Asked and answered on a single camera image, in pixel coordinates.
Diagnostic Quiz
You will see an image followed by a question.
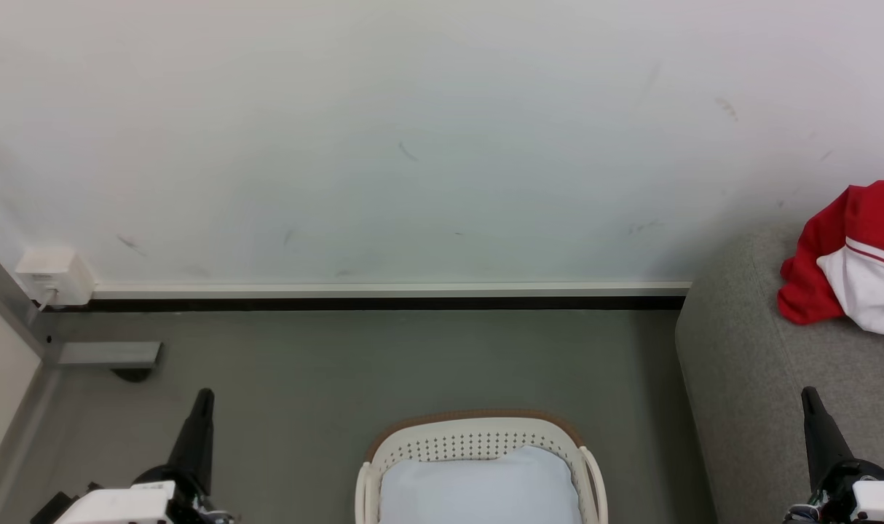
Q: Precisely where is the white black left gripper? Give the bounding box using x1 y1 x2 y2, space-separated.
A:
29 388 237 524

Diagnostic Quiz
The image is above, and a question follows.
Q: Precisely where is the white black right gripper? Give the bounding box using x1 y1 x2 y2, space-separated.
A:
783 386 884 524

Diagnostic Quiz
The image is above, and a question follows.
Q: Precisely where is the red and white garment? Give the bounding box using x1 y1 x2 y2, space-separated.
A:
777 180 884 344

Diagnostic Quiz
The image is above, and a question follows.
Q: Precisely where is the grey fabric sofa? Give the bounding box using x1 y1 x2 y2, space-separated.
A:
675 218 884 524

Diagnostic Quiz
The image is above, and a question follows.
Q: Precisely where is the cream partition panel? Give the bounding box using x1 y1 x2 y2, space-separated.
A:
0 291 44 490

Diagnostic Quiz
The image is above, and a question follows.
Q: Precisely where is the cream plastic laundry basket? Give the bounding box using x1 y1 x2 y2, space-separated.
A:
354 409 609 524

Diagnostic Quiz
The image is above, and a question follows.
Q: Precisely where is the light blue cloth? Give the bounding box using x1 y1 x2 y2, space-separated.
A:
378 445 584 524

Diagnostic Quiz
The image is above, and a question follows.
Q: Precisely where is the grey metal foot bracket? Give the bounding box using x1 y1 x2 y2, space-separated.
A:
58 341 163 369

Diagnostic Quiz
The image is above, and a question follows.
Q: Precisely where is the white wall socket box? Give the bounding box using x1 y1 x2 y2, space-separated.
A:
15 246 95 306

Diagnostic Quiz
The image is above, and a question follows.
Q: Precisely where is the grey metal frame post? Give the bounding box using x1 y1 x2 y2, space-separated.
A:
0 237 60 365

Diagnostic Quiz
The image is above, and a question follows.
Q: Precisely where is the white wall baseboard strip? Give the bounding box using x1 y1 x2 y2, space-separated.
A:
92 281 693 299

